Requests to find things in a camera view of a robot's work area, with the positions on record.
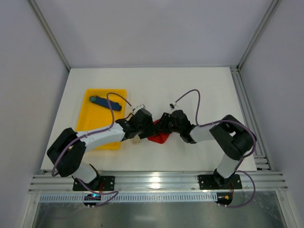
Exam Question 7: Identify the red paper napkin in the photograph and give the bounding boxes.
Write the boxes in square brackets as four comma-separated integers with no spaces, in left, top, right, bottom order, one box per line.
[147,119,171,144]

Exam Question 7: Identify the left aluminium frame post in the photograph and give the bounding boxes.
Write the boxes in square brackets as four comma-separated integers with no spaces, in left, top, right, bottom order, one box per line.
[27,0,71,72]

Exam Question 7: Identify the slotted cable duct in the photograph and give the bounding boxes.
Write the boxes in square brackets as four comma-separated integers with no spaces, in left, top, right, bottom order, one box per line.
[38,192,217,203]

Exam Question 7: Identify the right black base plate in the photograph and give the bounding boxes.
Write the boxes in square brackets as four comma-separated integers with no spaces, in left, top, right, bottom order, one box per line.
[197,174,243,190]

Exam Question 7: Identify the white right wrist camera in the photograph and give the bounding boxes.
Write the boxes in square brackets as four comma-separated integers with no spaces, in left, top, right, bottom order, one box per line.
[169,102,180,112]

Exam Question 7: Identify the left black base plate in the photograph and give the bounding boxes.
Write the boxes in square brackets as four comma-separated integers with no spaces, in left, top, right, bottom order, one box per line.
[73,176,115,192]

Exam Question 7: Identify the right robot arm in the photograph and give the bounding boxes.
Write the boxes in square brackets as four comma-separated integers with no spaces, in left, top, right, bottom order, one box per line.
[154,110,257,189]

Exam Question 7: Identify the blue pouch in tray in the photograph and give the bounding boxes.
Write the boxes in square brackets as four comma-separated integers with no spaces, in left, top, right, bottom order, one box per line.
[94,96,122,111]

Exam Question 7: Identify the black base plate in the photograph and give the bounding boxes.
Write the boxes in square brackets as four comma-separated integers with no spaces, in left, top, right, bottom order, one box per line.
[73,176,115,192]
[197,174,243,190]

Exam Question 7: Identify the aluminium front rail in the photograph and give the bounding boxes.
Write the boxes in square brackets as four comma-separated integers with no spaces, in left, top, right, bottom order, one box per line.
[28,171,288,193]

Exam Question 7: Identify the right aluminium side rail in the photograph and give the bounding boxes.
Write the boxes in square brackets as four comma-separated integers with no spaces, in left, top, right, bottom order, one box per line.
[230,66,272,172]

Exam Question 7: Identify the controller board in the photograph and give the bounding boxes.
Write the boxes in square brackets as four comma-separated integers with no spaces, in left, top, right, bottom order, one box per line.
[84,194,101,207]
[216,192,233,206]

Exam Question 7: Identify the right aluminium frame post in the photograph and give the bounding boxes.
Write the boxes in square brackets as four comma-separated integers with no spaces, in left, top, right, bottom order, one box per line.
[237,0,282,71]

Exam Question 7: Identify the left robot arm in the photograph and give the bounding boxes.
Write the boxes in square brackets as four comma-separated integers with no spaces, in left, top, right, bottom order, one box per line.
[47,108,155,185]

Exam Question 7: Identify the right controller board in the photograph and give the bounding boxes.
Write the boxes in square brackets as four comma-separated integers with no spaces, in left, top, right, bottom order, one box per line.
[216,192,233,206]

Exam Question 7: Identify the aluminium frame post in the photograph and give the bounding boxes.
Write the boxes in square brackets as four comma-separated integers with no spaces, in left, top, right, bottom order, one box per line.
[27,0,71,72]
[237,0,282,71]

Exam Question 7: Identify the left controller board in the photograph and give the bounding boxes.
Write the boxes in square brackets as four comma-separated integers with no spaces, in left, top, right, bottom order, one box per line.
[84,194,101,207]

